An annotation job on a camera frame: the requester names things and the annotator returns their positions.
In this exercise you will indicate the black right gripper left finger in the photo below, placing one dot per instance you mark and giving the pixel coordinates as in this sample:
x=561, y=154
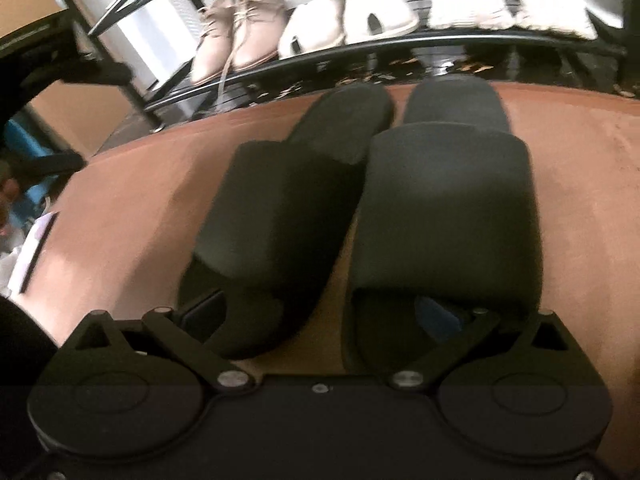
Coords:
x=138, y=387

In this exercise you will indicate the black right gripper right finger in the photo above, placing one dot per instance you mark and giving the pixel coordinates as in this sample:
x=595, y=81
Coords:
x=513, y=383

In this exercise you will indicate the black slipper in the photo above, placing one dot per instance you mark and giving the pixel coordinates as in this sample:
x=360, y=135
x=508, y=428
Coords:
x=280, y=216
x=447, y=249

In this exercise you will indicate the person left hand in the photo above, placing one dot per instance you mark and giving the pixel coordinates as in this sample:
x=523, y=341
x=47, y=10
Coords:
x=9, y=192

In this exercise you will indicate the teal curtain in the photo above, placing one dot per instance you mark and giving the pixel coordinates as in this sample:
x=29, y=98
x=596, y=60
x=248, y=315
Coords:
x=19, y=148

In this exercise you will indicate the white slipper left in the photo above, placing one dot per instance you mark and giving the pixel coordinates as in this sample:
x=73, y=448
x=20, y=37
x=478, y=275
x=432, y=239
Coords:
x=313, y=26

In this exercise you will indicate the black metal shoe rack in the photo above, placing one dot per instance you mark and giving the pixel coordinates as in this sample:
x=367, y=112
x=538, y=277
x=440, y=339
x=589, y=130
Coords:
x=158, y=39

